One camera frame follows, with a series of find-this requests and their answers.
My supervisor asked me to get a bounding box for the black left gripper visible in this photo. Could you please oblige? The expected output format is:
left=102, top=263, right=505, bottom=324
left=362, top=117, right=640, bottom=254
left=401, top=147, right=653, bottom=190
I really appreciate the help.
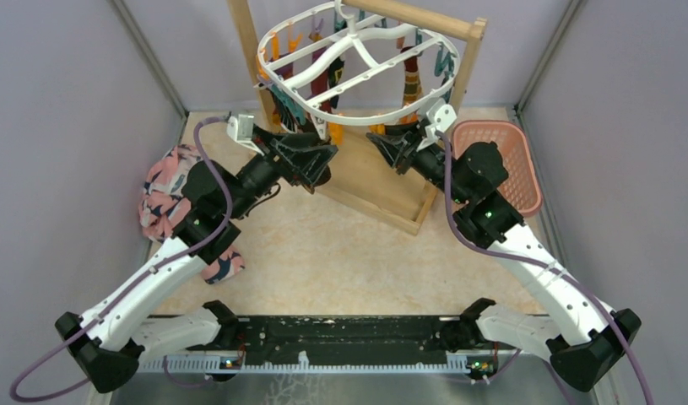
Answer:
left=225, top=123, right=339, bottom=219

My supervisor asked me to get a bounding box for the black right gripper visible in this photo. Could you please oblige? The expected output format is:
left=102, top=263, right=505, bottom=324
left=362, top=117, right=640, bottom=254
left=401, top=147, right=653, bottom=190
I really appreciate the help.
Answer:
left=368, top=119, right=471, bottom=205

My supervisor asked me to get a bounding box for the brown argyle sock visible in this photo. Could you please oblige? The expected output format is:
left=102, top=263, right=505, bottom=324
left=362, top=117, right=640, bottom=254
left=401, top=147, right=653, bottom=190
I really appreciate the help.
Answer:
left=277, top=93, right=316, bottom=132
left=313, top=167, right=332, bottom=188

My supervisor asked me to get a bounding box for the maroon purple striped sock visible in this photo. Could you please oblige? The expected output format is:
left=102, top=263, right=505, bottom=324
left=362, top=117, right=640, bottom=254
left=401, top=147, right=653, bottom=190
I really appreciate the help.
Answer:
left=272, top=63, right=297, bottom=132

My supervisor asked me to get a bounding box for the white plastic sock hanger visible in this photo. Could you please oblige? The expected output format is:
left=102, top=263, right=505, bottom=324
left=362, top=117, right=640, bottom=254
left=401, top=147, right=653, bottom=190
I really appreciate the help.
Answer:
left=255, top=1, right=462, bottom=141

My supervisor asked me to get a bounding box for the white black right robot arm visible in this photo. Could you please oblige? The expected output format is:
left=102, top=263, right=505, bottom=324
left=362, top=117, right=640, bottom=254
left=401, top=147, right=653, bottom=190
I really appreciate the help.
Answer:
left=369, top=124, right=649, bottom=392

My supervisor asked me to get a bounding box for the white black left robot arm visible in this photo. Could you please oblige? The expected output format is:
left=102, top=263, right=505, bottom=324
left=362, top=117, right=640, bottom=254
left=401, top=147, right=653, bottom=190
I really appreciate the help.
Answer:
left=56, top=118, right=338, bottom=393

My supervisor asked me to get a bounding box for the wooden hanger stand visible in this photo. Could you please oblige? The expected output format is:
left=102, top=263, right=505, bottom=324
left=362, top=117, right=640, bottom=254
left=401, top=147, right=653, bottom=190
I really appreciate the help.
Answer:
left=228, top=1, right=488, bottom=235

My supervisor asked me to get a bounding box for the orange clothespin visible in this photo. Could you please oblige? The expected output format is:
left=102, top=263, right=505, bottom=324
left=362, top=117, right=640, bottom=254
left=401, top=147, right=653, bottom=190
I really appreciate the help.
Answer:
left=327, top=122, right=344, bottom=146

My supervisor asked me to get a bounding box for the black white striped sock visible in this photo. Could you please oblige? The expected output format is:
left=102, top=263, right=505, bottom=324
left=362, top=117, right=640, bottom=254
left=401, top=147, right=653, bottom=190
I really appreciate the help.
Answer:
left=327, top=56, right=345, bottom=109

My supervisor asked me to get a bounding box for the pink laundry basket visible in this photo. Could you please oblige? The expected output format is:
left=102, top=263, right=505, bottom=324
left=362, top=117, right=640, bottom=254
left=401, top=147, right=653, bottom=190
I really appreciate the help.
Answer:
left=452, top=120, right=543, bottom=218

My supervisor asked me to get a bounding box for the pink navy patterned cloth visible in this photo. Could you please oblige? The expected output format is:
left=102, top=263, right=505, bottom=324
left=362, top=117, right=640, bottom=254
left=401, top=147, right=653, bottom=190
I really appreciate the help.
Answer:
left=138, top=144, right=246, bottom=284

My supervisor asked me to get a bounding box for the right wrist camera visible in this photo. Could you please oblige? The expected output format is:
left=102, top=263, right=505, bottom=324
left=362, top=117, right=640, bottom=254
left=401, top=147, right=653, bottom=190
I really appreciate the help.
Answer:
left=417, top=98, right=458, bottom=151

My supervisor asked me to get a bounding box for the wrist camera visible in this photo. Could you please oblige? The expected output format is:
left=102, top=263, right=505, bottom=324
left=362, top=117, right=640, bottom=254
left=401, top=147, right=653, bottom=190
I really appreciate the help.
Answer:
left=417, top=98, right=458, bottom=151
left=225, top=114, right=263, bottom=155

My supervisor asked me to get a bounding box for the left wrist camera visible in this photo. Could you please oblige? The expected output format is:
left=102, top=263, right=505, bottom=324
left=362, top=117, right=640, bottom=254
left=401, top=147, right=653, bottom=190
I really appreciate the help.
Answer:
left=225, top=114, right=263, bottom=155

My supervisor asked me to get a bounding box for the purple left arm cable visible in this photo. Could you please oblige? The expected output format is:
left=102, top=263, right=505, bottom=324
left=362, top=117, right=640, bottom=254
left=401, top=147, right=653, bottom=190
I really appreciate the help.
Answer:
left=8, top=116, right=235, bottom=403

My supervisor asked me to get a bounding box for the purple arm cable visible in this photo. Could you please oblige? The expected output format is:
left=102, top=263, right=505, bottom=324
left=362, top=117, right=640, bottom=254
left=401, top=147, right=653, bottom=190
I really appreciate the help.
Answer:
left=436, top=129, right=656, bottom=405
left=8, top=116, right=235, bottom=403

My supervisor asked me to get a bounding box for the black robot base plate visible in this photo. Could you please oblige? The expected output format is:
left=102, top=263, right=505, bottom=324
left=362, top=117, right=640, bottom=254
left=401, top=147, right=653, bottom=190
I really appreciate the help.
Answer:
left=194, top=316, right=496, bottom=366

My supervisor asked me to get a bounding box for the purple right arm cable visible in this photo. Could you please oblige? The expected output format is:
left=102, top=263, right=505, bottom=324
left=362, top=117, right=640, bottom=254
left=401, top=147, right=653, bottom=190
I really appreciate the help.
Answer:
left=436, top=129, right=656, bottom=405

